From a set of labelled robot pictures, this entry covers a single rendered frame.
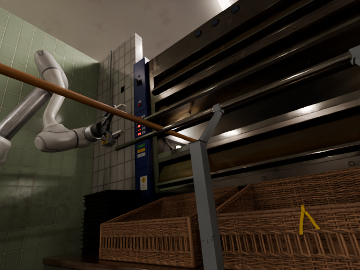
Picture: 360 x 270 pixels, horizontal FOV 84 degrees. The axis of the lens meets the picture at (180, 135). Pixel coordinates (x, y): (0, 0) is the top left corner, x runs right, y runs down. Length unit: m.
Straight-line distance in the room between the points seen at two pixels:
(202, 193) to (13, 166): 1.66
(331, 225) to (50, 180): 1.93
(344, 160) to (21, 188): 2.06
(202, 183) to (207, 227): 0.12
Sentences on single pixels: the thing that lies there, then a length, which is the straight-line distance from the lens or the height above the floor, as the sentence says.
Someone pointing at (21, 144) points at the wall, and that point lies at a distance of 2.07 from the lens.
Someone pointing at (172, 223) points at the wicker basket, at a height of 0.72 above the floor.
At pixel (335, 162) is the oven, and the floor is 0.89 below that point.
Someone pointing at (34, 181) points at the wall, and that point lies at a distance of 2.03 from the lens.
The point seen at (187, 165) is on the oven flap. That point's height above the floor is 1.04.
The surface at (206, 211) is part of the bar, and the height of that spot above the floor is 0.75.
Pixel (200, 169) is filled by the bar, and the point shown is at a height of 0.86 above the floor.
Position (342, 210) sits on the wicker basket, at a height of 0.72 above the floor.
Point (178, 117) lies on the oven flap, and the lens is 1.44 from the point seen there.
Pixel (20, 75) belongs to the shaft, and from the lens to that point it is 0.80.
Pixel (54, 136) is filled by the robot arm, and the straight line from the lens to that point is 1.11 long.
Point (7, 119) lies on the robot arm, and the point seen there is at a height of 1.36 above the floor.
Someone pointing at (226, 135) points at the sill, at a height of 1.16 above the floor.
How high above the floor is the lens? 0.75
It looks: 21 degrees up
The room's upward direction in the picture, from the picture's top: 6 degrees counter-clockwise
